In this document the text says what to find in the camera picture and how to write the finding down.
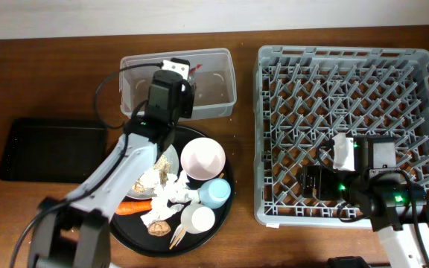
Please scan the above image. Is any red snack wrapper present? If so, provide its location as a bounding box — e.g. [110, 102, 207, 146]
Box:
[188, 64, 203, 80]

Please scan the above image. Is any white tissue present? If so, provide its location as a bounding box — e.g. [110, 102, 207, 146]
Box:
[138, 168, 200, 227]

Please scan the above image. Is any light blue cup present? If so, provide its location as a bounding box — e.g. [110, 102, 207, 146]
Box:
[199, 178, 231, 209]

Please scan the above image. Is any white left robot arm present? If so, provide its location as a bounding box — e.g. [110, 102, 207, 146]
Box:
[23, 58, 194, 267]

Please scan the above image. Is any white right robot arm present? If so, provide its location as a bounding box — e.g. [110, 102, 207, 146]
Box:
[298, 133, 429, 267]

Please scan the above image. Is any grey dishwasher rack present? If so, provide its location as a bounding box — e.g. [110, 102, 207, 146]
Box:
[253, 45, 429, 229]

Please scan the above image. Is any clear plastic bin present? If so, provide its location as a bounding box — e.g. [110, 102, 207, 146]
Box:
[119, 48, 237, 121]

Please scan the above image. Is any grey plate with food scraps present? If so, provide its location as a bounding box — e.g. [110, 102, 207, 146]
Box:
[127, 145, 179, 200]

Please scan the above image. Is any pink bowl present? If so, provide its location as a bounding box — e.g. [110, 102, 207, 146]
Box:
[180, 137, 226, 181]

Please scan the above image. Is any wooden chopstick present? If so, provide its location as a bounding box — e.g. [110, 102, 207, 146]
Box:
[169, 174, 231, 249]

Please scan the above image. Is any round black serving tray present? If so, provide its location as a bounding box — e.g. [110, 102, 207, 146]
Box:
[110, 125, 235, 258]

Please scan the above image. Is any orange carrot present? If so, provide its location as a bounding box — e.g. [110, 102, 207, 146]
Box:
[115, 200, 152, 216]

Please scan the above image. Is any white cup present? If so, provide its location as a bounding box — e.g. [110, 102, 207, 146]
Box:
[180, 204, 215, 235]

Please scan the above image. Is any walnut shell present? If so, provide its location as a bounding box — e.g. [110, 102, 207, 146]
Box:
[147, 220, 171, 237]

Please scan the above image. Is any white plastic fork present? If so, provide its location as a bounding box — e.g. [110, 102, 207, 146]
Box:
[169, 224, 185, 249]

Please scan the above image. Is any black rectangular tray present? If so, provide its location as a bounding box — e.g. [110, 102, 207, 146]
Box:
[0, 118, 108, 184]

